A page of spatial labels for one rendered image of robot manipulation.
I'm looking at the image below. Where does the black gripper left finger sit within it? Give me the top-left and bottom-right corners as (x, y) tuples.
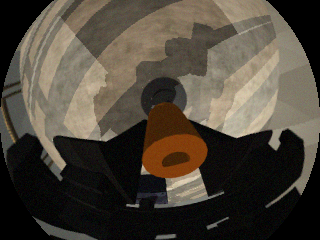
(53, 120), (147, 205)

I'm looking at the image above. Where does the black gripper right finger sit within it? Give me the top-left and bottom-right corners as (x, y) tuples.
(189, 120), (272, 197)

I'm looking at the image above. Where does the orange knob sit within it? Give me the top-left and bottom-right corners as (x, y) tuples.
(141, 103), (208, 179)

